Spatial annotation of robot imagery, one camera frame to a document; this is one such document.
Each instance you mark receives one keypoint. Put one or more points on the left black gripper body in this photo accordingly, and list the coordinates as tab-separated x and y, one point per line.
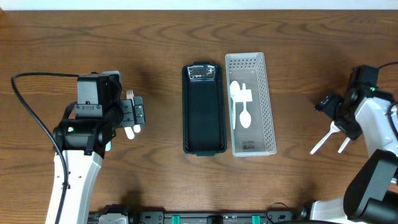
127	112

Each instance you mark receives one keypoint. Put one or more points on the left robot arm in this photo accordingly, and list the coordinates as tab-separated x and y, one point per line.
84	135

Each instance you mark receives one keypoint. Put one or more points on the pale green plastic fork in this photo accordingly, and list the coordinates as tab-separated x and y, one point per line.
108	146

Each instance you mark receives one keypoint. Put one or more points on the white spoon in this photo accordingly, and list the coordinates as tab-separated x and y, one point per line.
234	94
323	140
344	144
245	117

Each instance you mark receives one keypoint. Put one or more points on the clear plastic basket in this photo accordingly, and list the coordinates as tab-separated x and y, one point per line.
259	138

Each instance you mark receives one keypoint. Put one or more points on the white fork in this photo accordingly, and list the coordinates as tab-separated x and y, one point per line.
130	95
129	133

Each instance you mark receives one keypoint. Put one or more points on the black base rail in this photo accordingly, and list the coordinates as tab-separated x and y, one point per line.
123	214

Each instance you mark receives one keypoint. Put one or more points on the black plastic basket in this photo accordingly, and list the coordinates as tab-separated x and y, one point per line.
204	125

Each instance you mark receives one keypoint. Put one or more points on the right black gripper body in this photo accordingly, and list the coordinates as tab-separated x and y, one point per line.
347	129

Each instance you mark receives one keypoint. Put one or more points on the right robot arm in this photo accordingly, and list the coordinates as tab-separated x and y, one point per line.
363	110

